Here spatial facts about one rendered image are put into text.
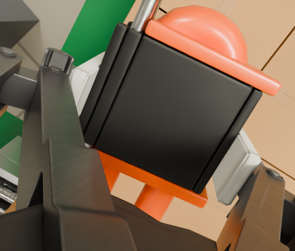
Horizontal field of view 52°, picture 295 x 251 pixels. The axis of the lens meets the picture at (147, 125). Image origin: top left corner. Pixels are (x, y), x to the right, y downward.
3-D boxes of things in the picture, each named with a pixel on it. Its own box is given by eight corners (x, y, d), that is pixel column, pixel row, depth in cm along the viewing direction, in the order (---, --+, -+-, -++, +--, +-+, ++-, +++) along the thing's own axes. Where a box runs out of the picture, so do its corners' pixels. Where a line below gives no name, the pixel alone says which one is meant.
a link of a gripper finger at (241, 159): (249, 153, 14) (263, 159, 14) (225, 109, 20) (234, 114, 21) (216, 201, 15) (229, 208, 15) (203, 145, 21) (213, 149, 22)
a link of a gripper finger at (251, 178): (263, 190, 13) (325, 220, 13) (239, 143, 17) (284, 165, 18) (244, 217, 13) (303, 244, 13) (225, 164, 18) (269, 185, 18)
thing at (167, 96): (196, 170, 23) (203, 210, 18) (105, 129, 22) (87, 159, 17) (257, 68, 20) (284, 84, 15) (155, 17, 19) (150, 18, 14)
